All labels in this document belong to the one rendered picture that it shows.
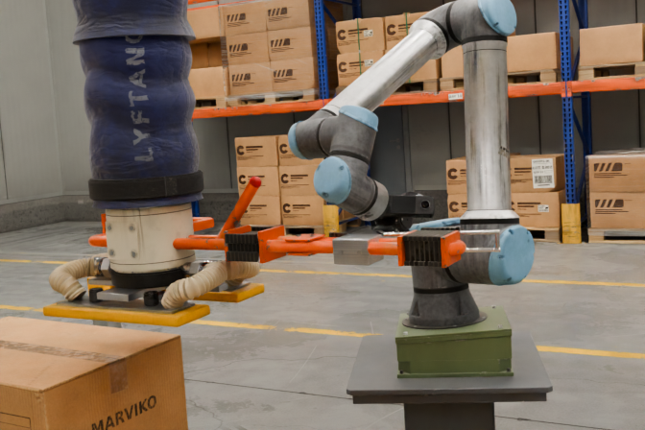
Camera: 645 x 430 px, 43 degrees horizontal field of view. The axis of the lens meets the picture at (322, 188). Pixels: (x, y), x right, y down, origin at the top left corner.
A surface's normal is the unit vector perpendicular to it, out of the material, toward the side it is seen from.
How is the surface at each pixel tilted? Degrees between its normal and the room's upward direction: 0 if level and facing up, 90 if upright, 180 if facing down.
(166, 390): 90
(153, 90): 69
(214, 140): 90
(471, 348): 90
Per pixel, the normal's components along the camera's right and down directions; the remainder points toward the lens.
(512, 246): 0.66, 0.04
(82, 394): 0.86, -0.01
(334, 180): -0.65, -0.25
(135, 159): -0.07, 0.05
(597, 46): -0.52, 0.10
